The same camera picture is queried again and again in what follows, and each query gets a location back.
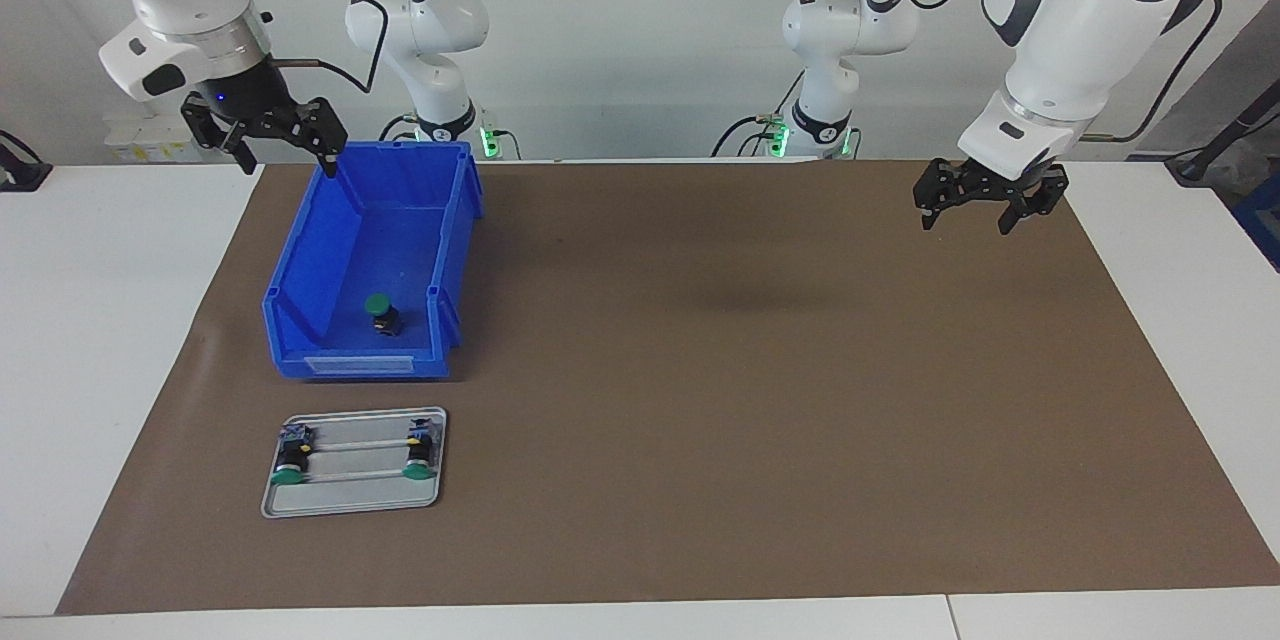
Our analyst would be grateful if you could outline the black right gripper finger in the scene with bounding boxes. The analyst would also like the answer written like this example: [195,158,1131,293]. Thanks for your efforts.
[181,97,257,177]
[274,97,350,180]

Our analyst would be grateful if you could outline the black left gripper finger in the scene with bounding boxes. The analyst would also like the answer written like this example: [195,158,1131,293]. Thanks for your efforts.
[997,167,1070,237]
[912,158,967,232]

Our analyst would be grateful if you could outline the green push button switch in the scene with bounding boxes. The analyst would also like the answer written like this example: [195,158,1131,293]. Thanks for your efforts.
[364,293,404,338]
[402,423,438,479]

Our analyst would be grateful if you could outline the green button with clear block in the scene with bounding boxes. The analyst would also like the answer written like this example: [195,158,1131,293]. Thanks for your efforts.
[270,425,316,487]

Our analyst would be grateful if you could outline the blue plastic storage bin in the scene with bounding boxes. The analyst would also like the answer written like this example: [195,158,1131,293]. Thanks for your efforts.
[262,140,485,381]

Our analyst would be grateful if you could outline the black stand pole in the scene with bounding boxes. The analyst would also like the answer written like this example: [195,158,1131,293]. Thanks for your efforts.
[1165,80,1280,186]

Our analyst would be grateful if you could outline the blue crate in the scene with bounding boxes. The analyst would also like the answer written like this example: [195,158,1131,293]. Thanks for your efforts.
[1232,175,1280,273]

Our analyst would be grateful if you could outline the silver metal tray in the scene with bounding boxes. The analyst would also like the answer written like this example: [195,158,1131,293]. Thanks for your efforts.
[261,407,448,519]

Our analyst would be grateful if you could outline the brown table mat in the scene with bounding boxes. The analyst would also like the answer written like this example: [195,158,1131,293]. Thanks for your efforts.
[55,158,1280,617]

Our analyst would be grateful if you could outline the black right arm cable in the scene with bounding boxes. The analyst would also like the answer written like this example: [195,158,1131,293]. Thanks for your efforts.
[270,0,390,96]

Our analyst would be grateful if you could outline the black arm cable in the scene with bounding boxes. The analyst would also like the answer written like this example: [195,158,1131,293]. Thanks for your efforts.
[885,0,1223,147]
[270,0,390,96]

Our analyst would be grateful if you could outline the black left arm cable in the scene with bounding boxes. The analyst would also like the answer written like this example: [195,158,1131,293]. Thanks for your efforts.
[885,0,1223,147]

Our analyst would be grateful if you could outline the black left base cable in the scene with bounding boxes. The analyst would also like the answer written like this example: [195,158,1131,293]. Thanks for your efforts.
[712,75,806,159]

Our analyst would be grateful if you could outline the black clamp mount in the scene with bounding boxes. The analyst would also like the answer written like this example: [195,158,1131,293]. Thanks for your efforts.
[0,130,53,193]

